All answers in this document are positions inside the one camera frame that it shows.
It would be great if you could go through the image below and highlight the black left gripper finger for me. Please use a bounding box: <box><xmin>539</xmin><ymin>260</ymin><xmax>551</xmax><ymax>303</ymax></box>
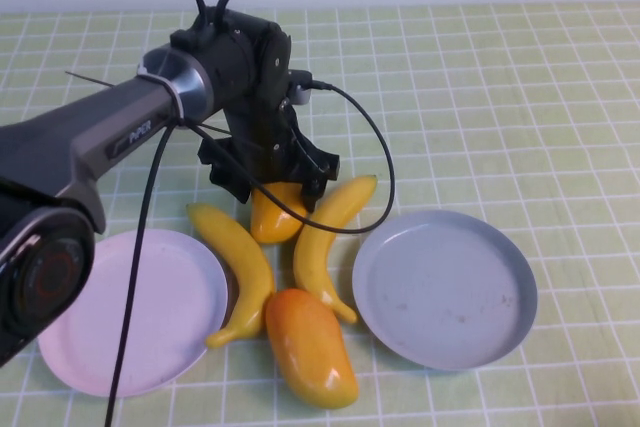
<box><xmin>209</xmin><ymin>166</ymin><xmax>251</xmax><ymax>204</ymax></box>
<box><xmin>299</xmin><ymin>174</ymin><xmax>331</xmax><ymax>213</ymax></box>

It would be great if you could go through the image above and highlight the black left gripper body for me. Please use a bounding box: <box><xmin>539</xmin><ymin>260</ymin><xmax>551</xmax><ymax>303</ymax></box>
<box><xmin>198</xmin><ymin>95</ymin><xmax>342</xmax><ymax>189</ymax></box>

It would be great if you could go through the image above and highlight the plain yellow mango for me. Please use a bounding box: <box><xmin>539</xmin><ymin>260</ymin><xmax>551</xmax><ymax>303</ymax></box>
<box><xmin>249</xmin><ymin>181</ymin><xmax>310</xmax><ymax>245</ymax></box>

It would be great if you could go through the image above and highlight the yellow banana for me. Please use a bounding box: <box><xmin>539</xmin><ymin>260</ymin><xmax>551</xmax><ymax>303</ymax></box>
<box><xmin>292</xmin><ymin>174</ymin><xmax>378</xmax><ymax>325</ymax></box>
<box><xmin>185</xmin><ymin>202</ymin><xmax>276</xmax><ymax>350</ymax></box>

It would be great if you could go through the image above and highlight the yellow mango with orange blush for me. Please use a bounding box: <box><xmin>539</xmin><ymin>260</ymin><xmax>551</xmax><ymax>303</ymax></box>
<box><xmin>264</xmin><ymin>288</ymin><xmax>360</xmax><ymax>409</ymax></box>

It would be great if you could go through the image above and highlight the grey-blue round plate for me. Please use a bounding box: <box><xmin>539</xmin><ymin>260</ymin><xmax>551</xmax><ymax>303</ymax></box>
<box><xmin>351</xmin><ymin>210</ymin><xmax>539</xmax><ymax>372</ymax></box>

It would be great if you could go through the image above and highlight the pink round plate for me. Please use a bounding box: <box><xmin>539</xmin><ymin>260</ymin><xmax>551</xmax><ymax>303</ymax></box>
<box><xmin>37</xmin><ymin>228</ymin><xmax>230</xmax><ymax>399</ymax></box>

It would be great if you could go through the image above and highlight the white zip tie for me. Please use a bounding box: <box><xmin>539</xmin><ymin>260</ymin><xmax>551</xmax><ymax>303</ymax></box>
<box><xmin>137</xmin><ymin>59</ymin><xmax>190</xmax><ymax>122</ymax></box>

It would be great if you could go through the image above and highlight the thin black zip tie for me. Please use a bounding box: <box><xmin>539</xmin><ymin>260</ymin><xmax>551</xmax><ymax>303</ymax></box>
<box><xmin>64</xmin><ymin>70</ymin><xmax>111</xmax><ymax>88</ymax></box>

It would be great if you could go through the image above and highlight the green checkered tablecloth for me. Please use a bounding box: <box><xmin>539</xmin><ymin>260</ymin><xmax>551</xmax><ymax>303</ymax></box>
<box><xmin>0</xmin><ymin>2</ymin><xmax>640</xmax><ymax>427</ymax></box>

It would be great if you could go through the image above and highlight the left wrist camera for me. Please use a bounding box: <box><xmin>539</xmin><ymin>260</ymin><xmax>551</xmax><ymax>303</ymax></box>
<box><xmin>287</xmin><ymin>68</ymin><xmax>315</xmax><ymax>107</ymax></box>

